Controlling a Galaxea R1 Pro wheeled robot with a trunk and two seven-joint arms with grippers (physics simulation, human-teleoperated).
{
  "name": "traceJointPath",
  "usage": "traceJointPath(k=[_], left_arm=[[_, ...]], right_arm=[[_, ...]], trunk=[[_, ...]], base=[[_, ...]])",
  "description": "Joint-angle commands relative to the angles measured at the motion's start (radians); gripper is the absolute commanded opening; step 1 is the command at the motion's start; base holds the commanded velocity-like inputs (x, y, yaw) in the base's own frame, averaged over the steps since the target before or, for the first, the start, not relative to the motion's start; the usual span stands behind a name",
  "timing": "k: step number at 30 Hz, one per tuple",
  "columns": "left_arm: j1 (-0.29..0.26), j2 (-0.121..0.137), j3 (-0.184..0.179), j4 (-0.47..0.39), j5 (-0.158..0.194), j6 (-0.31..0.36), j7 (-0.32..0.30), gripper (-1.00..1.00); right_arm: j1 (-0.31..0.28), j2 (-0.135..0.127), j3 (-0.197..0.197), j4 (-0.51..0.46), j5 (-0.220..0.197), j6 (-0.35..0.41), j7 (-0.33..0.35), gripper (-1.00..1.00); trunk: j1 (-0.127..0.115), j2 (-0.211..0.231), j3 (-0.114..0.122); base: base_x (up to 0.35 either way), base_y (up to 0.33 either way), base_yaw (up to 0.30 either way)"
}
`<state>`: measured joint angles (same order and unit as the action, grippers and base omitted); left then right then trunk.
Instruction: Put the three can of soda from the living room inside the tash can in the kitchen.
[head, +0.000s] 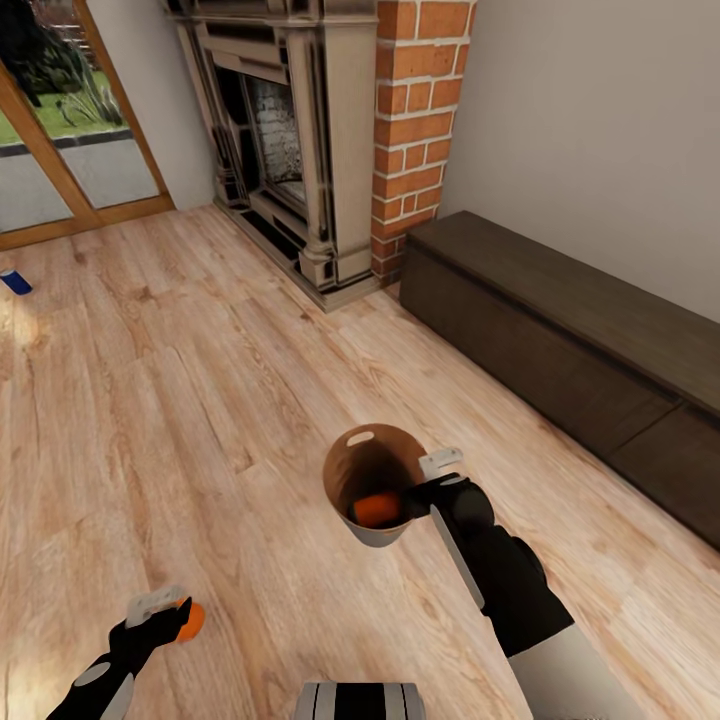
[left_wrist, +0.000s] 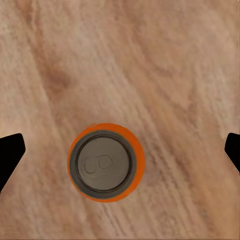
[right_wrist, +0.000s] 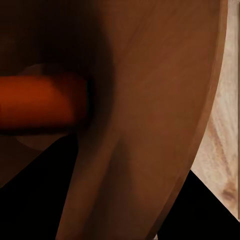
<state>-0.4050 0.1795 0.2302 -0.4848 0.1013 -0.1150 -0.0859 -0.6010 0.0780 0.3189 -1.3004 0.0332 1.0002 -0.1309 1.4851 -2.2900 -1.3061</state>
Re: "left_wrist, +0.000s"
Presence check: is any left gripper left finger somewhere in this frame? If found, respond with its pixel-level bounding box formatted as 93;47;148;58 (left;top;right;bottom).
0;133;26;192

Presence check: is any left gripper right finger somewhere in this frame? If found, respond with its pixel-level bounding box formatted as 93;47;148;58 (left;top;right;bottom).
224;132;240;172

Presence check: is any can of soda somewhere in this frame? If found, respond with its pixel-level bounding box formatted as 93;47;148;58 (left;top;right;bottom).
67;123;145;203

